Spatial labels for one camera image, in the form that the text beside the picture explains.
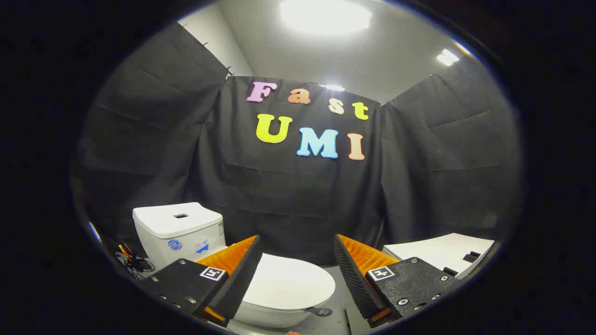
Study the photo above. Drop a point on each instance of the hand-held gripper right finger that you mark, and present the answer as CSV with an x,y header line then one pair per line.
x,y
354,279

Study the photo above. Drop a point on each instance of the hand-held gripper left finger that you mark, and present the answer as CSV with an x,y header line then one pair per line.
x,y
242,279

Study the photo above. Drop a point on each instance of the white toilet lid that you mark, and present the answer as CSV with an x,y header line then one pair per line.
x,y
288,279

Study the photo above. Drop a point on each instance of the white grey cabinet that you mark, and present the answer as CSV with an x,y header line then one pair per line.
x,y
442,251

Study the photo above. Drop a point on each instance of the black backdrop cloth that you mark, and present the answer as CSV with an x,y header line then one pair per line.
x,y
288,195

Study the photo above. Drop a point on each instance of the ceiling light behind cloth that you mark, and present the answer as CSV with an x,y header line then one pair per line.
x,y
333,87

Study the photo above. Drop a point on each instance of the rectangular ceiling light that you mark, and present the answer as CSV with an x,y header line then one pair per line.
x,y
448,56

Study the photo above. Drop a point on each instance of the large round ceiling light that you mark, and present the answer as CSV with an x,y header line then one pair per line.
x,y
326,16

